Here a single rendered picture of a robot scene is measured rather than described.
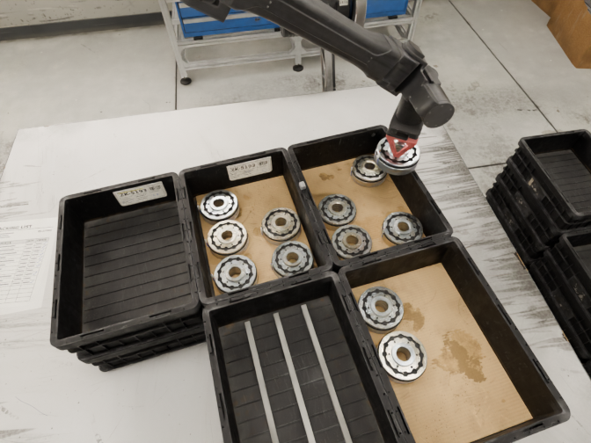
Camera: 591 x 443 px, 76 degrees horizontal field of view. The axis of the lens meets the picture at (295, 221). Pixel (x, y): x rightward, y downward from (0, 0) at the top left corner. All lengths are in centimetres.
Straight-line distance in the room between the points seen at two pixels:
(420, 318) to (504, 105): 225
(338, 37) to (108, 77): 275
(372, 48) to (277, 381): 67
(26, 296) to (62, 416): 36
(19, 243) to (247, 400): 89
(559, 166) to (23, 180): 206
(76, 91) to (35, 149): 160
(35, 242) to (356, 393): 104
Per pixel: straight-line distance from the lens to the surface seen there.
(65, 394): 114
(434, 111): 74
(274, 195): 108
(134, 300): 100
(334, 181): 111
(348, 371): 87
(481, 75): 323
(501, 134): 277
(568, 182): 189
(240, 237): 97
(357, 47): 67
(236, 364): 88
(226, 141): 144
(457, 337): 95
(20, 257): 139
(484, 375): 95
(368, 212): 106
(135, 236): 109
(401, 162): 92
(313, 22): 61
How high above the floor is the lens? 168
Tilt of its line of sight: 56 degrees down
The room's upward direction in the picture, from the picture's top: 1 degrees counter-clockwise
